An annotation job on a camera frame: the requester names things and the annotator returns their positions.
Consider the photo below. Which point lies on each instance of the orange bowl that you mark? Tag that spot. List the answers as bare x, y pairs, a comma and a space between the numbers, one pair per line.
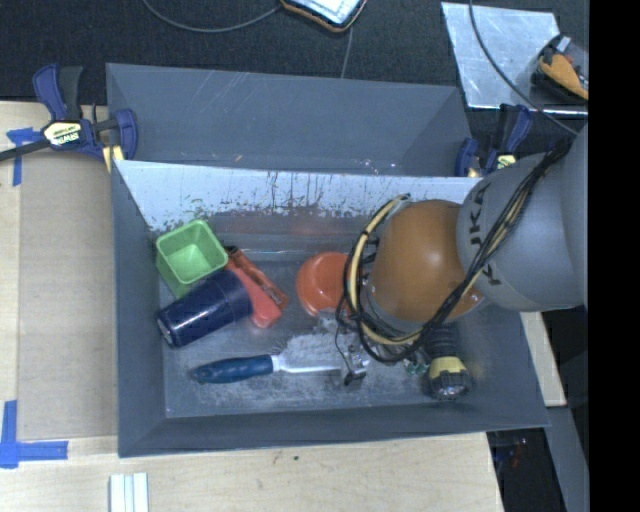
322, 285

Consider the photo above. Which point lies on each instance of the black and yellow flashlight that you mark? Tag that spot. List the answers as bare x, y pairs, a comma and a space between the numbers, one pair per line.
447, 372

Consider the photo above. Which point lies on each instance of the orange-red spray bottle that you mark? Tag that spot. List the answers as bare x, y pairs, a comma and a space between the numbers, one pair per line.
260, 295

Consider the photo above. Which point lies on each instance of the dark blue cylindrical cup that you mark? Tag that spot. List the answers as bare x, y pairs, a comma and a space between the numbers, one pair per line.
205, 310

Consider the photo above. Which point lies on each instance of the green square cup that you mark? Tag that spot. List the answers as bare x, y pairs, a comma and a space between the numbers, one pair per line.
189, 255

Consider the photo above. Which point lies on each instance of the grey metal bin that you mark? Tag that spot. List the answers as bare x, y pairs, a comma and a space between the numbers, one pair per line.
280, 115

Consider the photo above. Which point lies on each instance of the pale wood board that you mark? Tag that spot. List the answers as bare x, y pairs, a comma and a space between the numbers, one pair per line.
65, 300

